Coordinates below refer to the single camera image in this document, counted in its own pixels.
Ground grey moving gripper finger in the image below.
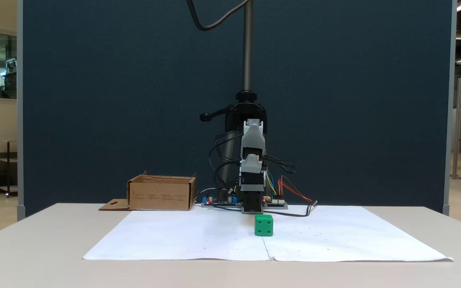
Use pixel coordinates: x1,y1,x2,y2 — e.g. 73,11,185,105
240,156,264,174

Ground green die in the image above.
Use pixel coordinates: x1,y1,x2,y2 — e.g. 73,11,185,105
254,214,274,237

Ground circuit board with white connectors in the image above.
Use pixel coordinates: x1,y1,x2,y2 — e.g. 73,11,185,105
263,196,289,210

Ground circuit board with blue parts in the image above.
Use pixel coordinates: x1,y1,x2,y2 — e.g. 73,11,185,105
201,194,241,208

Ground white paper sheet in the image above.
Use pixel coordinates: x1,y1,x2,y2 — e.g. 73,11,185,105
82,206,454,263

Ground brown cardboard box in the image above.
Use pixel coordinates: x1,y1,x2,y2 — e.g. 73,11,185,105
98,171,197,212

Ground black tripod with metal pole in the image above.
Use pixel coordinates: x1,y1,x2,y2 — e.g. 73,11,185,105
199,0,269,200

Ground dark blue partition panel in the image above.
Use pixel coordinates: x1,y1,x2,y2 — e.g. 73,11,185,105
16,0,457,221

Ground black shelf cart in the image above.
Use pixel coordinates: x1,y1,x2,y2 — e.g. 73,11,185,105
0,140,18,198

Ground yellow and blue wires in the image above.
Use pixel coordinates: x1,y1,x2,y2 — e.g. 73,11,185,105
266,171,278,196

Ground orange and red wires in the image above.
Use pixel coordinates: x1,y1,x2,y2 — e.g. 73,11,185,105
278,175,314,203

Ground black cable on table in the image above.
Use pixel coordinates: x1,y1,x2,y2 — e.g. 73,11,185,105
263,200,318,218

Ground thick black hanging cable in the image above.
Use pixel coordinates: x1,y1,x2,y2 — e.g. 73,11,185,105
186,0,251,32

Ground framed wall window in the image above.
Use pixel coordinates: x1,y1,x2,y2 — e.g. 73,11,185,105
0,27,18,104

